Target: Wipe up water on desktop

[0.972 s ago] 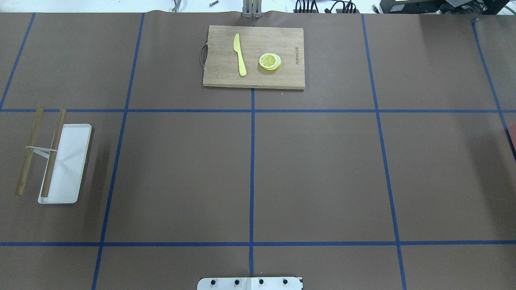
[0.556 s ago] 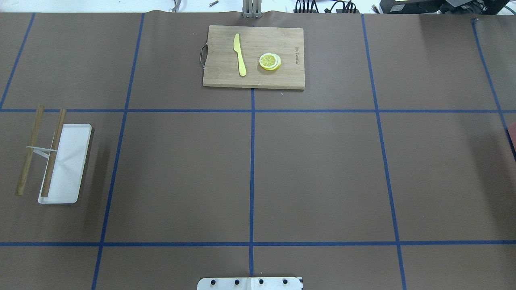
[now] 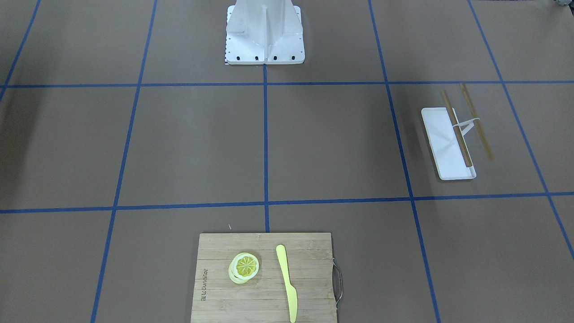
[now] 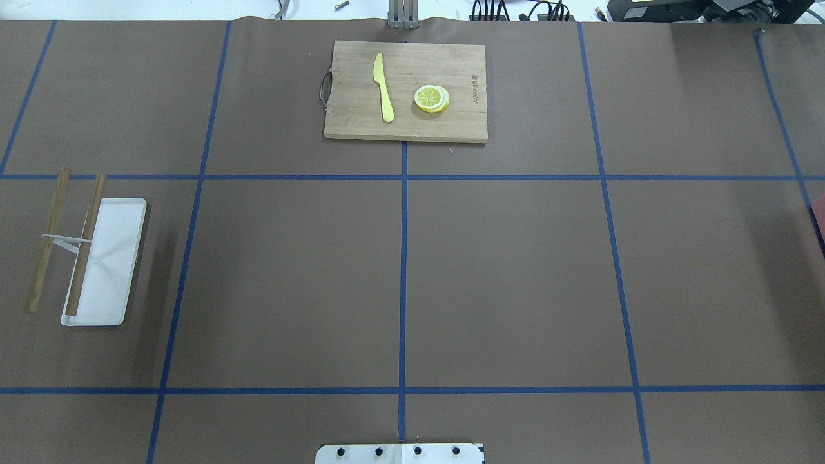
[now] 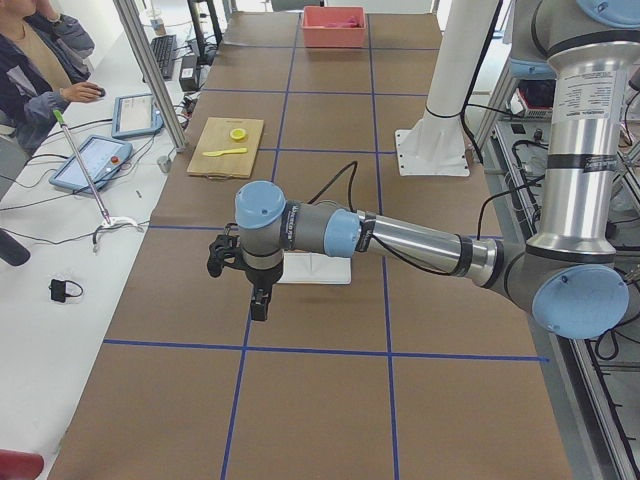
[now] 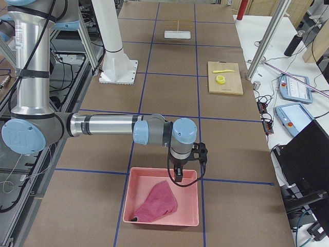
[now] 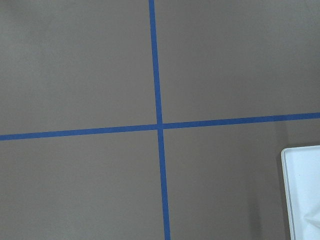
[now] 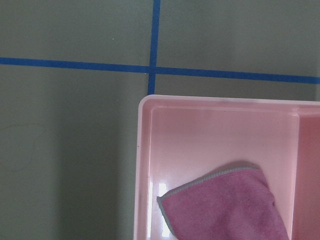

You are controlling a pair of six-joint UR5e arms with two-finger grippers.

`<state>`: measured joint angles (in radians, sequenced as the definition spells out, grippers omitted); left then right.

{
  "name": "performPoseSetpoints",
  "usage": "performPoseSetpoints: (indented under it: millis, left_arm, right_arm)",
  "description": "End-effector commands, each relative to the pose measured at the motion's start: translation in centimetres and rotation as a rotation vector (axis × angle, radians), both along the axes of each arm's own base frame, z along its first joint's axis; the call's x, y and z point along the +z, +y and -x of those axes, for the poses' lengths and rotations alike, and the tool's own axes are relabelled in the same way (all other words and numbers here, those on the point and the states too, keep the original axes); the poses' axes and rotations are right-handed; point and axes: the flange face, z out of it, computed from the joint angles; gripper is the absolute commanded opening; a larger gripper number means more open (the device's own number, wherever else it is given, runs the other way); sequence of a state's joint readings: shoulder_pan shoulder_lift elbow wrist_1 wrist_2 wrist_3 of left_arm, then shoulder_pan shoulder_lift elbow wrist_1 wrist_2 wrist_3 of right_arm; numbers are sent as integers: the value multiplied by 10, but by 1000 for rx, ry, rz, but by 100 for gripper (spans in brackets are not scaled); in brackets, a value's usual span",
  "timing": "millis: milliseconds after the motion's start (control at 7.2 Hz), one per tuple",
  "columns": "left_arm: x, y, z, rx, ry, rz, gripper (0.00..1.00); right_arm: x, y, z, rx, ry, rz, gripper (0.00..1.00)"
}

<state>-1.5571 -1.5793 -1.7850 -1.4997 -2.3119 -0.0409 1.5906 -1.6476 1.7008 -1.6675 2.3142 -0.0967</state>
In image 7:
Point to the white rectangular tray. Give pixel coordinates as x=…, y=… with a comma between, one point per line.
x=301, y=175

